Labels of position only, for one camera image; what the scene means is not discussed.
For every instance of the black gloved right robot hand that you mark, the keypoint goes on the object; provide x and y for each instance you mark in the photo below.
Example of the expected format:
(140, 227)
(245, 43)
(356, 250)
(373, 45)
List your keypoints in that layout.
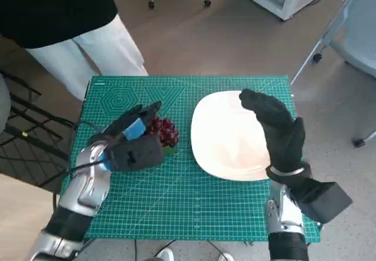
(282, 137)

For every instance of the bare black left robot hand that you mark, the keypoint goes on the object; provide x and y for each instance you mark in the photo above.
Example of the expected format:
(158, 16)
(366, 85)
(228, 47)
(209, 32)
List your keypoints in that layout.
(129, 123)

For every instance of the red toy grapes bunch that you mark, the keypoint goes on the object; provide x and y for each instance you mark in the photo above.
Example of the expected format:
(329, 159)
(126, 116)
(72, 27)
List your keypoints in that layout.
(169, 131)

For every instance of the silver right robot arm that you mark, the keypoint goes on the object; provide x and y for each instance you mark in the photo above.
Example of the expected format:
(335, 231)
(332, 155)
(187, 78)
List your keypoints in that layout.
(288, 217)

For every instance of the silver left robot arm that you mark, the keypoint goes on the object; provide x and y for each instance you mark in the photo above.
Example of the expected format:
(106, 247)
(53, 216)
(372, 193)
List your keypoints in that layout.
(85, 184)

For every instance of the white plate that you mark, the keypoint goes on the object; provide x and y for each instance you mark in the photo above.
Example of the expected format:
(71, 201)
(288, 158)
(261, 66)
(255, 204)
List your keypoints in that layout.
(223, 137)

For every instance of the green cutting mat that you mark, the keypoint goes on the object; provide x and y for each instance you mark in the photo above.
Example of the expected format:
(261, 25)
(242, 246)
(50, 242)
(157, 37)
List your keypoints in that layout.
(176, 190)

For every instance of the grey round seat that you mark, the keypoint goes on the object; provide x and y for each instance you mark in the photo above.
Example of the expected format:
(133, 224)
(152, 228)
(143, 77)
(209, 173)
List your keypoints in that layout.
(4, 102)

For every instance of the white foot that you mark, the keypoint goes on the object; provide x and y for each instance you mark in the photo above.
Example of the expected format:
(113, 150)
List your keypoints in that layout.
(226, 256)
(166, 254)

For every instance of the person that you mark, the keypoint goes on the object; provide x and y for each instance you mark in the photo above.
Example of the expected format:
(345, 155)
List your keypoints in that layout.
(53, 8)

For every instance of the beige wooden desk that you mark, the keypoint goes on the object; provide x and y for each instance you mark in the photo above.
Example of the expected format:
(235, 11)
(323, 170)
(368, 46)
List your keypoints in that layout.
(23, 220)

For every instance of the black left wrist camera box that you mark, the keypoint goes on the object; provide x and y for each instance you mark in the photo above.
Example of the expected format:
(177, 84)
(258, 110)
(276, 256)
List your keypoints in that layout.
(138, 152)

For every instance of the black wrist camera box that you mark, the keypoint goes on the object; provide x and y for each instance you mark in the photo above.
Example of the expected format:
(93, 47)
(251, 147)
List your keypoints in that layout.
(138, 152)
(326, 197)

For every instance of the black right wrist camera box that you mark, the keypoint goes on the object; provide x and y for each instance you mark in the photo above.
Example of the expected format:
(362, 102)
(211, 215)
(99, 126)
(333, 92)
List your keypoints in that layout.
(326, 197)

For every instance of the grey chair with metal frame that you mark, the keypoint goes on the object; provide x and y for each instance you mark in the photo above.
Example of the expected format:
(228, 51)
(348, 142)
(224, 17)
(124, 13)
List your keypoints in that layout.
(358, 31)

